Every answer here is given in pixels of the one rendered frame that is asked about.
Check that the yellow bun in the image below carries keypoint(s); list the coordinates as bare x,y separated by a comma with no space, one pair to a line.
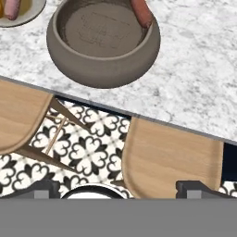
1,7

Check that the light wooden stool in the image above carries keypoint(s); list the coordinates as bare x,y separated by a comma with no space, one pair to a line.
21,115
171,160

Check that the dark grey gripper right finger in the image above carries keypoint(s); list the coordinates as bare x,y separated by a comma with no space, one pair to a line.
191,188

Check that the white round disc black rim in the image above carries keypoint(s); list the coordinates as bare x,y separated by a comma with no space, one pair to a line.
92,192

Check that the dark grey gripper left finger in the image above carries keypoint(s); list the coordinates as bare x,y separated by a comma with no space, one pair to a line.
46,189

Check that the pink sausage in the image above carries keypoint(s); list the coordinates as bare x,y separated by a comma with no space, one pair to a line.
12,8

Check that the reddish brown sausage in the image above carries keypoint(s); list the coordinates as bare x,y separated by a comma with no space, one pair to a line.
142,13

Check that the pale grey plate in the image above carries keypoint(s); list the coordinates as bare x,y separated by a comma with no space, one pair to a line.
28,14

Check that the brown ceramic bowl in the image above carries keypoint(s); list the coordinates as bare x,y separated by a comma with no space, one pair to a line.
102,52

